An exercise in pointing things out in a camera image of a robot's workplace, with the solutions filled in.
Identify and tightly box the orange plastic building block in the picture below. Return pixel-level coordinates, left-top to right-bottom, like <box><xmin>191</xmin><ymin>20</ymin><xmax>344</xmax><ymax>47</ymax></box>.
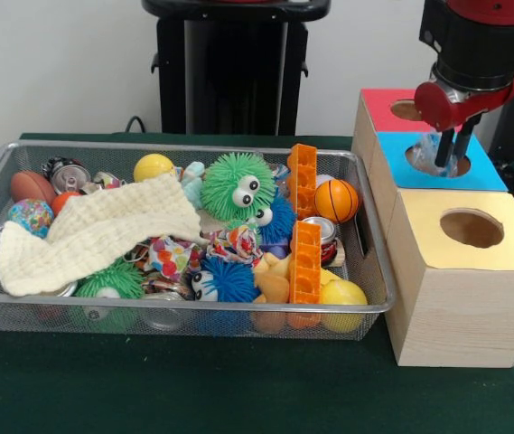
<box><xmin>288</xmin><ymin>220</ymin><xmax>322</xmax><ymax>305</ymax></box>
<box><xmin>286</xmin><ymin>143</ymin><xmax>319</xmax><ymax>222</ymax></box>

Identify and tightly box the colourful globe ball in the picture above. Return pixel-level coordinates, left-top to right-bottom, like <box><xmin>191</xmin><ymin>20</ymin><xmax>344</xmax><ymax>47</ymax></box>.
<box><xmin>6</xmin><ymin>198</ymin><xmax>54</xmax><ymax>239</ymax></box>

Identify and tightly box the wooden box with three holes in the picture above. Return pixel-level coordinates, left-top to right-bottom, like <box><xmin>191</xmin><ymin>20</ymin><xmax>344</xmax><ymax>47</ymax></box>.
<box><xmin>350</xmin><ymin>88</ymin><xmax>514</xmax><ymax>368</ymax></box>

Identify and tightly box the silver mesh bin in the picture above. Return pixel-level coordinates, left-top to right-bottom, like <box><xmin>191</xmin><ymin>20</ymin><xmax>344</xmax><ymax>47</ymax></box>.
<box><xmin>0</xmin><ymin>139</ymin><xmax>397</xmax><ymax>341</ymax></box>

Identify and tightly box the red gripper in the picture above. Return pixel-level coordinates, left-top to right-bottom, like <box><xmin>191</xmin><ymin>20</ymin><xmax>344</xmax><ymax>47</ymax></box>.
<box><xmin>414</xmin><ymin>74</ymin><xmax>514</xmax><ymax>167</ymax></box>

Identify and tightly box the green spiky toy with eyes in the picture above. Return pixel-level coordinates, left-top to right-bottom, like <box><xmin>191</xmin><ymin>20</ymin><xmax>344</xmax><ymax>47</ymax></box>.
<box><xmin>201</xmin><ymin>152</ymin><xmax>278</xmax><ymax>222</ymax></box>

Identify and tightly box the crushed clear plastic packet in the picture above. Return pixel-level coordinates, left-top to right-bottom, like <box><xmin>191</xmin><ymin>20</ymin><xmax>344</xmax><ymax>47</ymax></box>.
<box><xmin>404</xmin><ymin>130</ymin><xmax>465</xmax><ymax>178</ymax></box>

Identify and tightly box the black cable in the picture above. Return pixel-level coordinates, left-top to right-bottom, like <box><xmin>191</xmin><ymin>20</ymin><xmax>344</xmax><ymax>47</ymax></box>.
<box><xmin>124</xmin><ymin>115</ymin><xmax>164</xmax><ymax>135</ymax></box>

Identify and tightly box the yellow ball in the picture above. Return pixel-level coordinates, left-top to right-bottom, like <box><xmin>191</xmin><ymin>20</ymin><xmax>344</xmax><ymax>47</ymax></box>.
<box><xmin>133</xmin><ymin>153</ymin><xmax>176</xmax><ymax>184</ymax></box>
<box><xmin>320</xmin><ymin>278</ymin><xmax>369</xmax><ymax>335</ymax></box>

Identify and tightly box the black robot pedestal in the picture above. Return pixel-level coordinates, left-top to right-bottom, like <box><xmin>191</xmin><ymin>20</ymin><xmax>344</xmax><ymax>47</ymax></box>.
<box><xmin>141</xmin><ymin>0</ymin><xmax>332</xmax><ymax>136</ymax></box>

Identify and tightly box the dark green table cloth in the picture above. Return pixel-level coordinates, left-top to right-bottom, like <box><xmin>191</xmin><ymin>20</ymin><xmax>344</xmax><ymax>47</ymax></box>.
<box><xmin>0</xmin><ymin>131</ymin><xmax>514</xmax><ymax>434</ymax></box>

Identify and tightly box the orange toy basketball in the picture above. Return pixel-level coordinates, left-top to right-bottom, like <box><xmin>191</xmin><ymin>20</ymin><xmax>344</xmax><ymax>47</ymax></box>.
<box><xmin>313</xmin><ymin>178</ymin><xmax>360</xmax><ymax>223</ymax></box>

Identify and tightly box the blue spiky toy with eyes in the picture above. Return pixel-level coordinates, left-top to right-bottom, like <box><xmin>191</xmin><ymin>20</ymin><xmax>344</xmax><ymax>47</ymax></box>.
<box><xmin>192</xmin><ymin>256</ymin><xmax>262</xmax><ymax>303</ymax></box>

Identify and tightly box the cream knitted cloth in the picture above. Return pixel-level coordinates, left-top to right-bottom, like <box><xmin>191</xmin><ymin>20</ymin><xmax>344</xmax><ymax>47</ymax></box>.
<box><xmin>0</xmin><ymin>173</ymin><xmax>208</xmax><ymax>297</ymax></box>

